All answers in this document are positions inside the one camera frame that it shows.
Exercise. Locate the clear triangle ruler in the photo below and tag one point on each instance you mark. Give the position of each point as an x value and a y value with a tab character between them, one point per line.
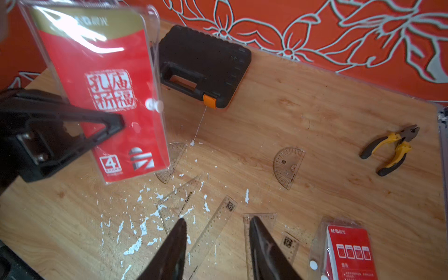
268	220
172	206

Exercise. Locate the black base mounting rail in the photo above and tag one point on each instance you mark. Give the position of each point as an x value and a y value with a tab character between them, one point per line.
14	268

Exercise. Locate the clear protractor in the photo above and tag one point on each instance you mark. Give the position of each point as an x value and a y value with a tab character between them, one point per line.
176	150
286	165

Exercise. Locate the black orange tool case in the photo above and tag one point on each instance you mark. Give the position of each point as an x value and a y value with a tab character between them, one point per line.
202	66

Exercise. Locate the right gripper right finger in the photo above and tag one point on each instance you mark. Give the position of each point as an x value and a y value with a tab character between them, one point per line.
268	261

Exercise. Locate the clear straight ruler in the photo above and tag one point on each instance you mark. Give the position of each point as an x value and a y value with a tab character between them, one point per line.
208	237

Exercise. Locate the red ruler set package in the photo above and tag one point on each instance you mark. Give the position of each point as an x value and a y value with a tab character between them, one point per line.
104	57
341	250

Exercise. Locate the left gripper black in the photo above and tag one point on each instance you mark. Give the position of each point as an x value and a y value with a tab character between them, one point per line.
34	142

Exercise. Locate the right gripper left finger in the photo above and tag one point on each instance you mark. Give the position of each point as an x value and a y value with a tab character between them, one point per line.
168	262

